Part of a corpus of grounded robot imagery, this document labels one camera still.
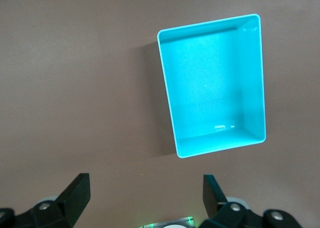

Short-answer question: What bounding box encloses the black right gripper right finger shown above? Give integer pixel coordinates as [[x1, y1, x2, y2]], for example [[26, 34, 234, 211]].
[[199, 174, 304, 228]]

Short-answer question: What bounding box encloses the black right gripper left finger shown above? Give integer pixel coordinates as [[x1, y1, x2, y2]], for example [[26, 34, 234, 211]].
[[0, 172, 91, 228]]

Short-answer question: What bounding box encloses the teal plastic storage bin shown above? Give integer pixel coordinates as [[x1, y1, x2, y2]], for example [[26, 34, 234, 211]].
[[156, 14, 267, 159]]

